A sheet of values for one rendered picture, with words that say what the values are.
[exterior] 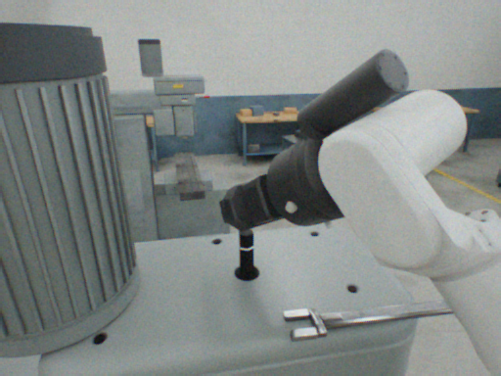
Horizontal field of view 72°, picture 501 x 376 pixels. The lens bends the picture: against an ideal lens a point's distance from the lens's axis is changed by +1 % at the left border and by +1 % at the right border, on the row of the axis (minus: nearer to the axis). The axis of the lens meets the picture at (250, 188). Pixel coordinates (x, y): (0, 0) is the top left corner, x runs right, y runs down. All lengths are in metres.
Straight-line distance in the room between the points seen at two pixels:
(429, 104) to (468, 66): 8.93
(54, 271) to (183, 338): 0.15
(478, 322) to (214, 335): 0.26
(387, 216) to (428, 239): 0.03
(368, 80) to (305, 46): 7.04
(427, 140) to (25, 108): 0.32
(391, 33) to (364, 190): 7.85
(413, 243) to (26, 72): 0.32
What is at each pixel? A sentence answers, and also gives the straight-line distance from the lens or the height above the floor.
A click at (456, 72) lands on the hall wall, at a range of 9.09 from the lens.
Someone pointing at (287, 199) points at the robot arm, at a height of 2.06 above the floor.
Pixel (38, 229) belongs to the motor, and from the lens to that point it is 0.38.
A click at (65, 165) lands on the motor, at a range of 0.37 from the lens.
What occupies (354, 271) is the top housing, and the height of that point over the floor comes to 1.89.
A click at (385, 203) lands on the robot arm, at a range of 0.25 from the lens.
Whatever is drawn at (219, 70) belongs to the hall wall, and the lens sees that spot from 6.95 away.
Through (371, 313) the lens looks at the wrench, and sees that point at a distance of 0.46.
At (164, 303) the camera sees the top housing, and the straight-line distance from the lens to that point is 0.47.
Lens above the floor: 2.20
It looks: 23 degrees down
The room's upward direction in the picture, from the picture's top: straight up
